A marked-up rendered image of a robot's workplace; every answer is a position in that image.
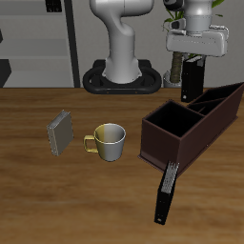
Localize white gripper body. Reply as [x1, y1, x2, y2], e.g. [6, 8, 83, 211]
[165, 25, 230, 58]

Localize black standing book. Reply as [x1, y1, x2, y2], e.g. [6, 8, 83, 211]
[153, 160, 181, 226]
[180, 56, 207, 104]

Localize dark brown desk caddy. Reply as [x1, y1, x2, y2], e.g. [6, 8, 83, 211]
[137, 81, 244, 177]

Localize grey book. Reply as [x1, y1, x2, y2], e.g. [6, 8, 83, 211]
[46, 109, 75, 157]

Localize pot plant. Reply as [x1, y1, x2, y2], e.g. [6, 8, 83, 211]
[161, 0, 225, 89]

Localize white and yellow mug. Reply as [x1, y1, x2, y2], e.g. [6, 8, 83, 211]
[83, 122, 127, 163]

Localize black binders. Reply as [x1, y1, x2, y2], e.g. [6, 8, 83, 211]
[45, 0, 63, 13]

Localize grey shelf unit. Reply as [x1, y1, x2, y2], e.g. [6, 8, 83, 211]
[0, 0, 81, 89]

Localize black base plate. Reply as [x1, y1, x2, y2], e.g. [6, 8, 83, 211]
[82, 58, 163, 95]

